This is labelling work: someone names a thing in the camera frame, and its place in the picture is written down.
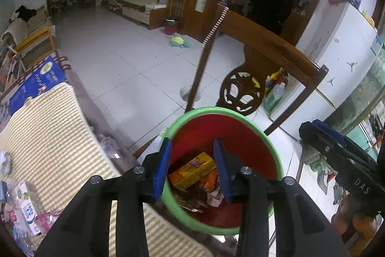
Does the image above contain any person's right hand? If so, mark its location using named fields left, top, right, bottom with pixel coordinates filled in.
left=331, top=194, right=380, bottom=246

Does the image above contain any white milk carton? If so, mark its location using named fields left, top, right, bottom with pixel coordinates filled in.
left=13, top=181, right=43, bottom=236

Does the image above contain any black cloth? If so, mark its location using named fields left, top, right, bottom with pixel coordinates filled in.
left=15, top=6, right=37, bottom=20

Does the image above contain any white bead string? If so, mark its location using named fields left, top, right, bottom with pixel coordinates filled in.
left=199, top=2, right=230, bottom=57

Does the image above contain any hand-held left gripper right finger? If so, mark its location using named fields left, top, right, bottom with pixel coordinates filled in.
left=213, top=139, right=351, bottom=257

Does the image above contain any white refrigerator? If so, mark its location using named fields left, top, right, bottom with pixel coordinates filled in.
left=269, top=1, right=385, bottom=140

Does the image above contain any clear plastic water bottle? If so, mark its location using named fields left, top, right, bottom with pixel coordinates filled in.
left=0, top=185, right=33, bottom=256

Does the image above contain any wooden television cabinet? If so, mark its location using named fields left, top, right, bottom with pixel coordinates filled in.
left=108, top=0, right=167, bottom=31

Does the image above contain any yellow wooden bench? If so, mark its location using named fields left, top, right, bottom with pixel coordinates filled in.
left=13, top=26, right=58, bottom=68

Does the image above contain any pink snack packet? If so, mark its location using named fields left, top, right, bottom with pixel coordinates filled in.
left=34, top=210, right=62, bottom=232

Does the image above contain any green plastic toy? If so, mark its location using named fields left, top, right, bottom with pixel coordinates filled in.
left=310, top=159, right=335, bottom=195

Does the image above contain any shiny foil wrapper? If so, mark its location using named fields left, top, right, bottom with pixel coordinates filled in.
left=174, top=194, right=208, bottom=213

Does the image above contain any yellow drink carton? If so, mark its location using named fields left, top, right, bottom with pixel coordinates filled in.
left=168, top=152, right=217, bottom=189

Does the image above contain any yellow toy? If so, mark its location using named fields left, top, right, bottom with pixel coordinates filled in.
left=265, top=67, right=290, bottom=92

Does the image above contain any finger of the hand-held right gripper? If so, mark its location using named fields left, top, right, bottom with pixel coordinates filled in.
left=299, top=121, right=376, bottom=177
left=312, top=119, right=377, bottom=166

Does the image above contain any green detergent bottle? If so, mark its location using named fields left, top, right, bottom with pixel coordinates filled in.
left=264, top=83, right=286, bottom=111

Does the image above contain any plush turtle toy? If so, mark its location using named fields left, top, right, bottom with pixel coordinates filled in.
left=170, top=33, right=193, bottom=49

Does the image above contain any carved wooden chair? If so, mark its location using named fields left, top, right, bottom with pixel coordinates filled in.
left=132, top=1, right=328, bottom=161

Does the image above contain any small red waste bin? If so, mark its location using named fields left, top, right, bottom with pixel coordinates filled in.
left=164, top=18, right=181, bottom=35

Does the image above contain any beige sofa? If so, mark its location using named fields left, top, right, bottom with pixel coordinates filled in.
left=0, top=6, right=56, bottom=45

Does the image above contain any crumpled white paper ball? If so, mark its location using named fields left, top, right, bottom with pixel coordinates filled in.
left=0, top=152, right=12, bottom=175

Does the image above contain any orange snack packet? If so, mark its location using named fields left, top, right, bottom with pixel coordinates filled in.
left=197, top=168, right=219, bottom=193

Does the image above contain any red bin with green rim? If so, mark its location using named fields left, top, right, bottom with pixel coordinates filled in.
left=158, top=106, right=284, bottom=236

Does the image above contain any round white floor base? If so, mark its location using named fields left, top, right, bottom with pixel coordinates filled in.
left=180, top=86, right=201, bottom=102

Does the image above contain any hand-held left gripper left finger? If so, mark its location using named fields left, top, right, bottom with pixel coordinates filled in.
left=34, top=138, right=173, bottom=257

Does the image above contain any white book rack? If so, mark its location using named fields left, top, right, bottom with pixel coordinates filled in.
left=0, top=46, right=25, bottom=90

